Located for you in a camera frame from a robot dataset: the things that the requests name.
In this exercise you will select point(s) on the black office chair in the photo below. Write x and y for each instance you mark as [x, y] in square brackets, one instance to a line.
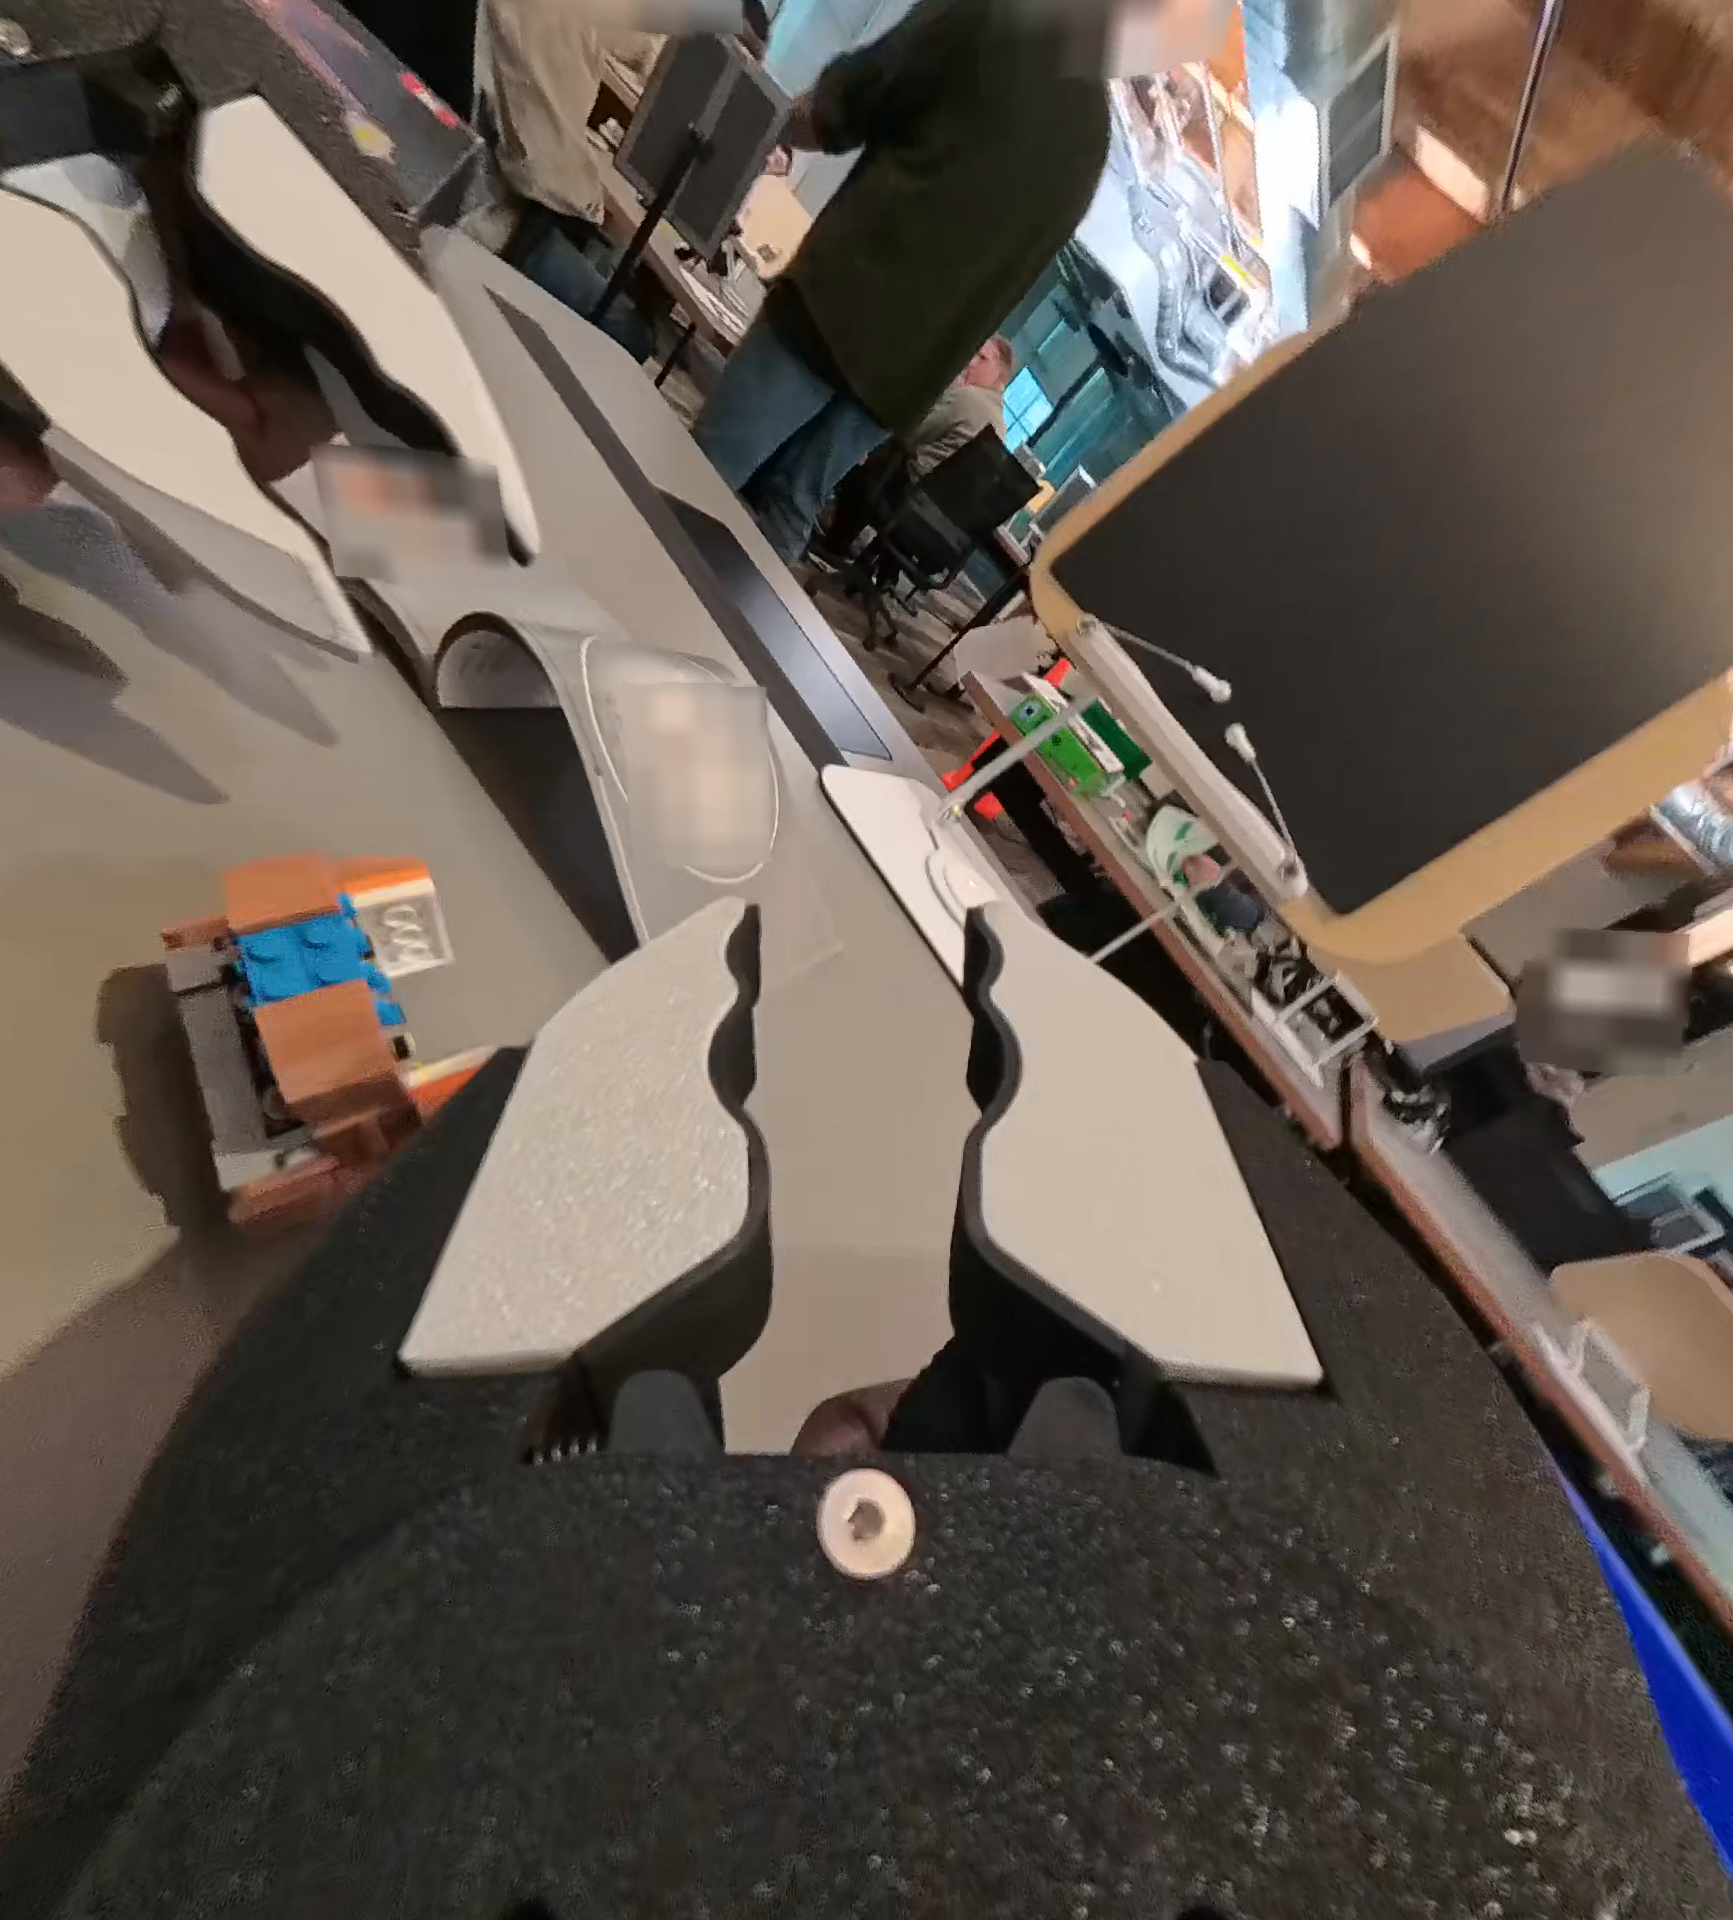
[956, 510]

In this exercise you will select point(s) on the grey instruction booklet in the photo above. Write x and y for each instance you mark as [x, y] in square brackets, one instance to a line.
[597, 644]

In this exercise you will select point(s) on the green box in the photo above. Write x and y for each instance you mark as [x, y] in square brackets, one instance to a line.
[1083, 751]

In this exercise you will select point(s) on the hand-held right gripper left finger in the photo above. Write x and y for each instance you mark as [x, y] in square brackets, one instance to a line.
[580, 1184]

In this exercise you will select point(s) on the small wooden panel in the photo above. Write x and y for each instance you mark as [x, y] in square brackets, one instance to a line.
[1690, 1350]

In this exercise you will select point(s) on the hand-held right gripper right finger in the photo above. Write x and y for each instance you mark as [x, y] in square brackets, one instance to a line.
[1120, 1201]

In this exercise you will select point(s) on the dark monitor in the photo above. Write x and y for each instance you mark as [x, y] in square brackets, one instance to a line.
[716, 134]

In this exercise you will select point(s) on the grey desk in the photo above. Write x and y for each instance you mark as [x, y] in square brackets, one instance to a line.
[57, 840]

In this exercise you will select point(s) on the brown toy brick model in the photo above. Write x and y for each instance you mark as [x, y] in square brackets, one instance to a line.
[310, 1050]

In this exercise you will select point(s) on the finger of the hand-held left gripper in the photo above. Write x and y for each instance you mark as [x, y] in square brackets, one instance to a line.
[41, 301]
[310, 224]

